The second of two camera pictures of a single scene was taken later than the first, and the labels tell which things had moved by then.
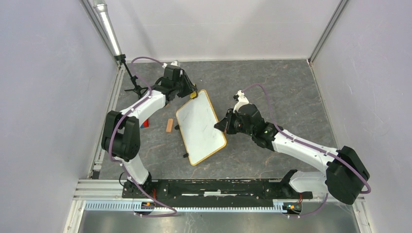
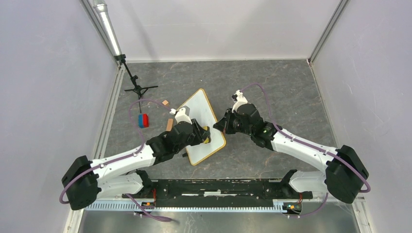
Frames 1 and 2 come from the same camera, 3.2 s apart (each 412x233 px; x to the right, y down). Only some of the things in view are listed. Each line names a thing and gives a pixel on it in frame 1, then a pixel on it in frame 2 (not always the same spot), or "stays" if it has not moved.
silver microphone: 101,8 stays
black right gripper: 225,123 stays
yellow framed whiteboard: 196,119 stays
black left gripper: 190,87 to 199,132
